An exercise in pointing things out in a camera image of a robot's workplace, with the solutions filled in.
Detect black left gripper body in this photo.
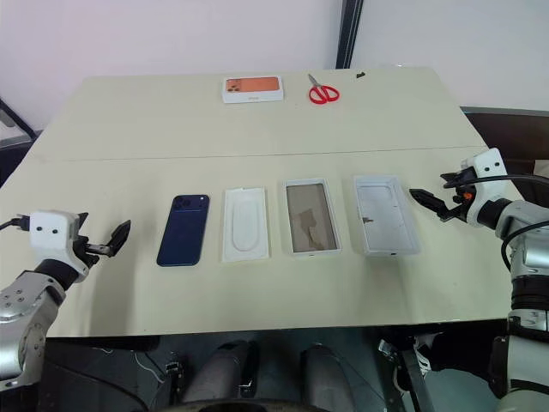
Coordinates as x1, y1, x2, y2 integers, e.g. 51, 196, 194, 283
68, 211, 112, 268

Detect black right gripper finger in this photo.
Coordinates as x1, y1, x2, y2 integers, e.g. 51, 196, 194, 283
408, 187, 443, 209
422, 198, 452, 222

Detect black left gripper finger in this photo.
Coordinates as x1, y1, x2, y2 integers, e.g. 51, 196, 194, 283
112, 219, 132, 244
106, 233, 126, 258

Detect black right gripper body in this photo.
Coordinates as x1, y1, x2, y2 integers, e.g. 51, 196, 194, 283
440, 168, 475, 223

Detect dark blue smartphone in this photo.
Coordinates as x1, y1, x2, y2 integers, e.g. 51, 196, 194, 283
155, 193, 211, 268

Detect white paper insert tray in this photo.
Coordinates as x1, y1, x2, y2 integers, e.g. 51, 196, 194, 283
220, 185, 272, 264

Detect orange print phone box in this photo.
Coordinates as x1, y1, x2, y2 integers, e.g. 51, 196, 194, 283
220, 76, 286, 105

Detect dark side table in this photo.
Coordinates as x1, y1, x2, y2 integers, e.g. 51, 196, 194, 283
459, 106, 549, 203

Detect dark metal rack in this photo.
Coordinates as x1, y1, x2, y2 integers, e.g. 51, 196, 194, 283
0, 96, 38, 149

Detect dark rounded robot knee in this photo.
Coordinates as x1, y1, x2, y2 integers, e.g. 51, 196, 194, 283
182, 340, 261, 407
299, 342, 359, 409

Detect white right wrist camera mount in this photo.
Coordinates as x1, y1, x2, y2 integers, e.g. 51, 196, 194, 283
460, 147, 510, 227

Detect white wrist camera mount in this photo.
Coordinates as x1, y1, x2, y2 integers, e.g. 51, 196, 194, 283
460, 147, 510, 227
28, 209, 91, 276

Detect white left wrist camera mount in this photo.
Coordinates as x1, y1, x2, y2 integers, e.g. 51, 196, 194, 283
28, 209, 91, 276

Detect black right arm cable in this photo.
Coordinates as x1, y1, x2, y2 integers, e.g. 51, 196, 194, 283
443, 173, 549, 274

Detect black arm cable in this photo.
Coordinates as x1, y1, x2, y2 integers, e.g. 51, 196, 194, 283
0, 217, 32, 233
443, 173, 549, 274

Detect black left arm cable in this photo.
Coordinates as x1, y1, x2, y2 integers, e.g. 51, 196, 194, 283
0, 217, 32, 233

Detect red handled scissors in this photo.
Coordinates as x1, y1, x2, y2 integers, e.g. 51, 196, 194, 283
307, 73, 340, 105

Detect black metal frame strut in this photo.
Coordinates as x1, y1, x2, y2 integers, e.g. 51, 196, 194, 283
396, 341, 432, 412

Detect black vertical frame post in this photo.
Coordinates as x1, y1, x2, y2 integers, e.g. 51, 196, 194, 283
335, 0, 365, 70

